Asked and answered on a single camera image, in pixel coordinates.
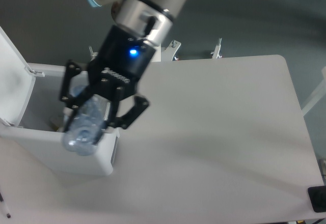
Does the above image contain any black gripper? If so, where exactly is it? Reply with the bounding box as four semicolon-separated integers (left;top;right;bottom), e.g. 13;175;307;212
59;26;155;144

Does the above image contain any clear blue plastic bottle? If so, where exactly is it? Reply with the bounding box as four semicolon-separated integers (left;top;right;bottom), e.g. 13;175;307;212
62;95;110;156

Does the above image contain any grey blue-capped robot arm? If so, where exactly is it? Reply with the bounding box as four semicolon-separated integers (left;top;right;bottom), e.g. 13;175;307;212
60;0;186;151

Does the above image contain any white yellow trash in can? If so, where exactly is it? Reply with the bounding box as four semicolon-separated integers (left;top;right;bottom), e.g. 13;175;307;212
49;116;64;132

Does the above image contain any white trash can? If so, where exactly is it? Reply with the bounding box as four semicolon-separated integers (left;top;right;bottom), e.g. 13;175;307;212
1;63;120;176

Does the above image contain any white trash can lid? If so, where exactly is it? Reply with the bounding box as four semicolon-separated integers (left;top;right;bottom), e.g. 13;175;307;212
1;29;45;126

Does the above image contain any black white pen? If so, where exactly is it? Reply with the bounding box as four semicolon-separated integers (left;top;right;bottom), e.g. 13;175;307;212
0;193;11;219

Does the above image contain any black device at edge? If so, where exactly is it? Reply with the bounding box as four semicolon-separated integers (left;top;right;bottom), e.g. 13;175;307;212
308;185;326;213

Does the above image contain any white metal base frame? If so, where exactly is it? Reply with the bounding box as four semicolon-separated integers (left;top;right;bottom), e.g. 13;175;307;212
88;38;223;62

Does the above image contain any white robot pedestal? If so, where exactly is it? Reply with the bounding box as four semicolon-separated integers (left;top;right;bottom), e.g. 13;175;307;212
111;1;164;63

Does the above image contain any white frame at right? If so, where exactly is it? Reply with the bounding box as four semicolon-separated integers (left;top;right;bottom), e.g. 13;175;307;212
302;67;325;116

